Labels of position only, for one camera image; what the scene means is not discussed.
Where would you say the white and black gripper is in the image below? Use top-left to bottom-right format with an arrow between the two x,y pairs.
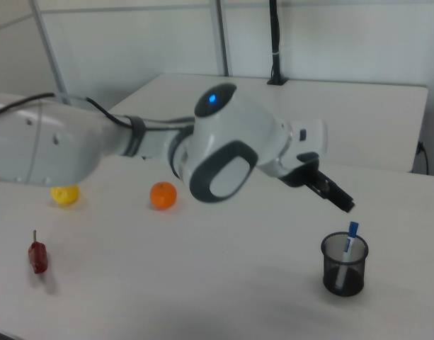
278,119 -> 355,214

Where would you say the blue and white marker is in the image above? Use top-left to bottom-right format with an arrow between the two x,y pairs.
334,221 -> 360,292

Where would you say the black mesh pen cup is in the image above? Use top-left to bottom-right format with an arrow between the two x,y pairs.
320,231 -> 370,297

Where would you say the orange mandarin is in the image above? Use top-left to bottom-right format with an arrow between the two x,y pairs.
149,181 -> 178,210

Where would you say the yellow pear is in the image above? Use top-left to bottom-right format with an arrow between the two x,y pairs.
50,183 -> 81,207

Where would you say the red chili pepper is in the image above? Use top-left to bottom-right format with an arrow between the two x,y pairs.
28,229 -> 49,276

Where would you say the black wall cable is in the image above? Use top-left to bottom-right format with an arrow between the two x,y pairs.
416,140 -> 430,175

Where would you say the black camera pole stand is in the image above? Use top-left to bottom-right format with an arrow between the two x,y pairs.
266,0 -> 289,86

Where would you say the aluminium partition post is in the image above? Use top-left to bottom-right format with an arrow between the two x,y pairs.
29,0 -> 69,106
208,0 -> 233,77

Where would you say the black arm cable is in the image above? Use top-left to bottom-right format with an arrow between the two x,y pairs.
0,92 -> 147,132

